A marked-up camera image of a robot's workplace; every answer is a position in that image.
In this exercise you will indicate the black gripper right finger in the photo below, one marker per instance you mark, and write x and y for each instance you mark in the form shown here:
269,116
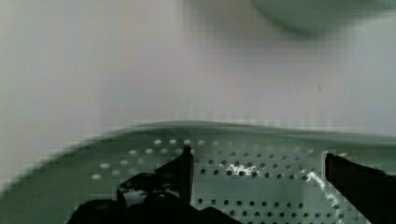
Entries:
371,191

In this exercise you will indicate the green oval strainer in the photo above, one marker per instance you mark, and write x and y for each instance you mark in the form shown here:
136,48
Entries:
254,174

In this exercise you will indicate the green mug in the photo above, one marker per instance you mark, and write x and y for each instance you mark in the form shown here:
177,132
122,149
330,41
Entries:
313,17

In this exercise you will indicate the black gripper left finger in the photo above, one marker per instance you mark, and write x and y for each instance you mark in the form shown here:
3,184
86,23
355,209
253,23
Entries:
160,197

